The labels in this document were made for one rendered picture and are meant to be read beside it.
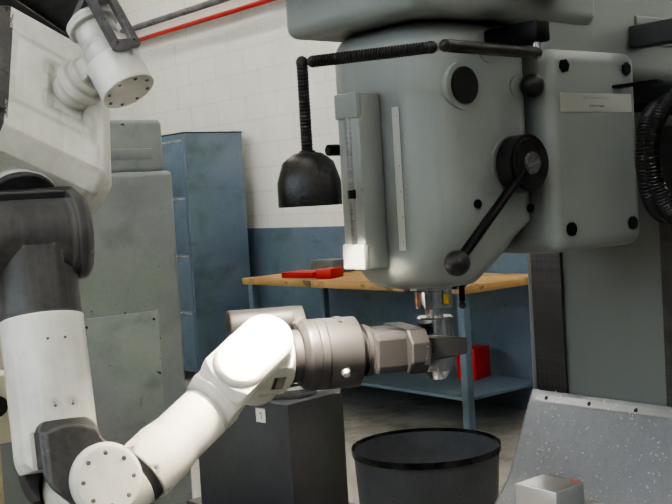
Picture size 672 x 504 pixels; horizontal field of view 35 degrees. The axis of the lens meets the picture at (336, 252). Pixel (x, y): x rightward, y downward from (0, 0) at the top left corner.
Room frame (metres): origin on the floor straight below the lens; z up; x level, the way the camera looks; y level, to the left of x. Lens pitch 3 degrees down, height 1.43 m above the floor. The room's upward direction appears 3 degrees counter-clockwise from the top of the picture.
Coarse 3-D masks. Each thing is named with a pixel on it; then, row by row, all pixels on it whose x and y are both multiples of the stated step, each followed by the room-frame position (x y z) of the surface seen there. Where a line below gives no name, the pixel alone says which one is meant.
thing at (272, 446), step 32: (256, 416) 1.61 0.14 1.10; (288, 416) 1.56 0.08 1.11; (320, 416) 1.61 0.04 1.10; (224, 448) 1.66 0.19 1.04; (256, 448) 1.61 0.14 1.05; (288, 448) 1.56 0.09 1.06; (320, 448) 1.61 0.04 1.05; (224, 480) 1.67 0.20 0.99; (256, 480) 1.62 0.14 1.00; (288, 480) 1.57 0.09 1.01; (320, 480) 1.60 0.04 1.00
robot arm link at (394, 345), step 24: (336, 336) 1.28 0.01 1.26; (360, 336) 1.29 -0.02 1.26; (384, 336) 1.29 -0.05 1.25; (408, 336) 1.29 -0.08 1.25; (336, 360) 1.27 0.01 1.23; (360, 360) 1.28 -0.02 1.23; (384, 360) 1.29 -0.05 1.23; (408, 360) 1.30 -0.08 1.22; (336, 384) 1.29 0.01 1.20; (360, 384) 1.30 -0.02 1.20
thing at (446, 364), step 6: (450, 324) 1.34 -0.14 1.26; (426, 330) 1.34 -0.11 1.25; (432, 330) 1.33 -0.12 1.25; (438, 330) 1.33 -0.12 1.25; (444, 330) 1.33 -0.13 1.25; (450, 330) 1.34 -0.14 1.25; (438, 360) 1.33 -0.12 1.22; (444, 360) 1.33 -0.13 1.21; (450, 360) 1.34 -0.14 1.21; (432, 366) 1.33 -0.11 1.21; (438, 366) 1.33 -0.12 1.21; (444, 366) 1.33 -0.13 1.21; (450, 366) 1.34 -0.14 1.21
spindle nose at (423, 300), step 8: (416, 296) 1.35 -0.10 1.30; (424, 296) 1.34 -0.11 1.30; (432, 296) 1.33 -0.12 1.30; (440, 296) 1.33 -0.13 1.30; (448, 296) 1.34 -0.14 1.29; (416, 304) 1.35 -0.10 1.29; (424, 304) 1.34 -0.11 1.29; (432, 304) 1.33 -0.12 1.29; (440, 304) 1.33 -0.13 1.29; (448, 304) 1.34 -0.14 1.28
